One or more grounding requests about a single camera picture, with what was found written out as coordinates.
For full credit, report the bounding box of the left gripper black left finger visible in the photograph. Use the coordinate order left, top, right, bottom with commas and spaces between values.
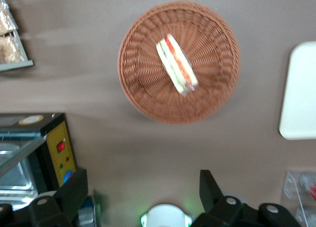
0, 168, 89, 227

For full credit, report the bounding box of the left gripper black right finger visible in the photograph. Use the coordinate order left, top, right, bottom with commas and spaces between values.
191, 169, 303, 227

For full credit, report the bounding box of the triangle sandwich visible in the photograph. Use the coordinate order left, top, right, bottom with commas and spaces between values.
155, 33, 199, 97

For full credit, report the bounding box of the round brown wicker basket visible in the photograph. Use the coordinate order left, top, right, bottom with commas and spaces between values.
117, 0, 241, 125

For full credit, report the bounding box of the cream plastic tray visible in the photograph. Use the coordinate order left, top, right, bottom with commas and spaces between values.
278, 41, 316, 141

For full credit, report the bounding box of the grey metal shelf tray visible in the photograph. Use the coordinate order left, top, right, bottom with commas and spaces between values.
0, 0, 34, 73

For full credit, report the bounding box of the black yellow food warmer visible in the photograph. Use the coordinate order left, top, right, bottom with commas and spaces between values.
0, 113, 78, 210

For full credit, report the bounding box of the steel pan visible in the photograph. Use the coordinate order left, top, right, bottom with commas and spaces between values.
0, 143, 38, 203

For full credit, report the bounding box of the clear acrylic bottle holder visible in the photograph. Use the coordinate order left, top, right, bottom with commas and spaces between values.
281, 171, 316, 227

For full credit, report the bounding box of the red capped bottle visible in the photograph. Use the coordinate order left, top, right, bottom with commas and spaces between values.
299, 175, 316, 201

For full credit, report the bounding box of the bagged bread pack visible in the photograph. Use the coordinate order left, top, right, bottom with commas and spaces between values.
0, 34, 22, 64
0, 1, 18, 37

